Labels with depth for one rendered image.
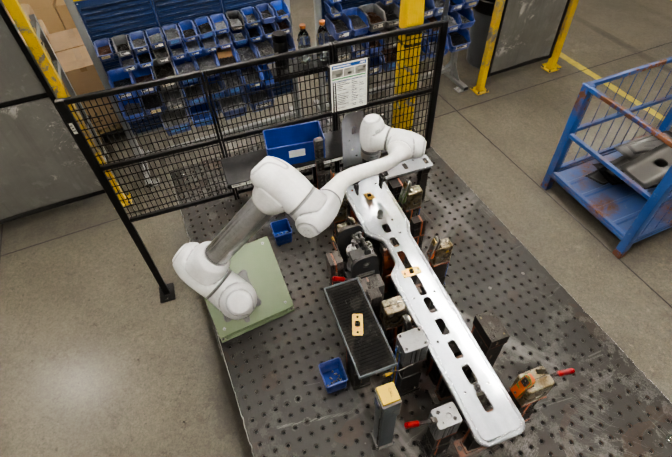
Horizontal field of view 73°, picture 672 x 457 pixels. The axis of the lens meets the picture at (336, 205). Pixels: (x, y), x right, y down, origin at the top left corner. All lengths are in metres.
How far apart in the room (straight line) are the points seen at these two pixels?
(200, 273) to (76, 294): 1.84
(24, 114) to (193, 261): 2.02
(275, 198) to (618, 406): 1.62
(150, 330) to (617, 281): 3.08
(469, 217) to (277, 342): 1.25
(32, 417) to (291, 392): 1.71
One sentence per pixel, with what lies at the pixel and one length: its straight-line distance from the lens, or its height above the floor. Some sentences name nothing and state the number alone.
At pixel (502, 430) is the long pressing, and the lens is 1.79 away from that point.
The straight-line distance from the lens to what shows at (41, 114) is 3.62.
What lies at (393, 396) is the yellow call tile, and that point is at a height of 1.16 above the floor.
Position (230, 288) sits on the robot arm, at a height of 1.08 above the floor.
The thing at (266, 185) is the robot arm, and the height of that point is 1.60.
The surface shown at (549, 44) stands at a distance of 5.34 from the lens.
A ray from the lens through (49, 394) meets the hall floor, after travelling 3.34.
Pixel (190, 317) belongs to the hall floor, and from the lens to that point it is 3.22.
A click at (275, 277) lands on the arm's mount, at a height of 0.85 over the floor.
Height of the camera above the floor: 2.65
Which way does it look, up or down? 47 degrees down
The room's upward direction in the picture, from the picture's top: 3 degrees counter-clockwise
